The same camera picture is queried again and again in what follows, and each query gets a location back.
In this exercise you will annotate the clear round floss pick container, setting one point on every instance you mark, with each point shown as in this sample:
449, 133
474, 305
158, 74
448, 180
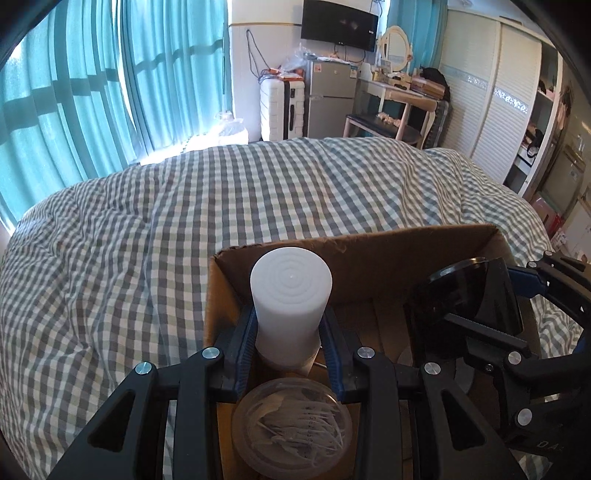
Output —
295, 424

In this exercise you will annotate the clear plastic bag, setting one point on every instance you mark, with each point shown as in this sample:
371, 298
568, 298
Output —
298, 60

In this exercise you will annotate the dark cushioned stool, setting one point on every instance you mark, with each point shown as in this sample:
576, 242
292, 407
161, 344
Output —
383, 129

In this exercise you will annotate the silver mini fridge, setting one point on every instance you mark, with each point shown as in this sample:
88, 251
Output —
330, 99

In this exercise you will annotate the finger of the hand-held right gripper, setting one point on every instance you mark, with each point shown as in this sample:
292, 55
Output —
489, 334
526, 280

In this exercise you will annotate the grey white checked blanket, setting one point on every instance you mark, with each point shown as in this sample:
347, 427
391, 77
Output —
184, 221

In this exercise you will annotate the small white bottle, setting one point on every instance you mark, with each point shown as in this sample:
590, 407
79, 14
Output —
365, 70

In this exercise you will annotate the teal curtain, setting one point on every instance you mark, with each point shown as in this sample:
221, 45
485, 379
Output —
92, 83

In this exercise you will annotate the white cylindrical bottle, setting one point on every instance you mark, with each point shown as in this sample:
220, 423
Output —
288, 304

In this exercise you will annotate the clear water jug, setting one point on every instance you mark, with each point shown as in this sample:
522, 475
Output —
232, 129

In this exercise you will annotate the brown cardboard box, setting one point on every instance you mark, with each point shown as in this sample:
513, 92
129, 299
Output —
369, 272

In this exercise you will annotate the white suitcase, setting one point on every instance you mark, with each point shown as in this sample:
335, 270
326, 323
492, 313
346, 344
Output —
279, 110

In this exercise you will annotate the black round jar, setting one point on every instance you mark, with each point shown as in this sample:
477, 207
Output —
471, 300

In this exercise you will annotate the black wall television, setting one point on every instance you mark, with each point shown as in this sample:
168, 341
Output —
339, 23

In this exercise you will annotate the white louvered wardrobe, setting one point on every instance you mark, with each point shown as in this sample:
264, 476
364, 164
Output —
489, 92

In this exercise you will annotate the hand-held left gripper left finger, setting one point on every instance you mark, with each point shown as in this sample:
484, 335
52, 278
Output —
244, 355

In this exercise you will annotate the black bag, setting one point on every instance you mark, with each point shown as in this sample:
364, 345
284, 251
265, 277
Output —
436, 81

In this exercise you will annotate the white oval vanity mirror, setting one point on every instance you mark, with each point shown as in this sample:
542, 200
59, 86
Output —
395, 48

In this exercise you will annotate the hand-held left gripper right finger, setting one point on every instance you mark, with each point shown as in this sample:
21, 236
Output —
333, 357

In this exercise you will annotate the white vanity table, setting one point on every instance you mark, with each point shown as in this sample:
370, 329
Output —
397, 92

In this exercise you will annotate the pink box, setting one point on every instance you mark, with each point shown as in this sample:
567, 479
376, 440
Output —
547, 212

